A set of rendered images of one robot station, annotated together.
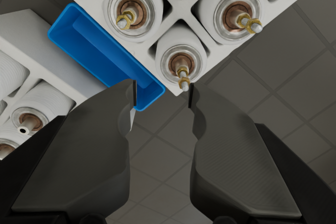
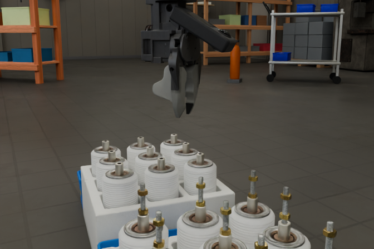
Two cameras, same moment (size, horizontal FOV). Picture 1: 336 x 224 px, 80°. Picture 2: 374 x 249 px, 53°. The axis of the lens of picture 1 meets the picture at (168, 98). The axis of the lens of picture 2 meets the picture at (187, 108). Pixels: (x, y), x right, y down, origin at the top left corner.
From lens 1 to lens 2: 0.64 m
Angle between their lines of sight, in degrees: 69
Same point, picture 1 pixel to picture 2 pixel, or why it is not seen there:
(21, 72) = (192, 192)
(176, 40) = (165, 232)
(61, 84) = (170, 201)
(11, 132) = not seen: hidden behind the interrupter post
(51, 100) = (166, 185)
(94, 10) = not seen: hidden behind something
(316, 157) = not seen: outside the picture
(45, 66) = (188, 203)
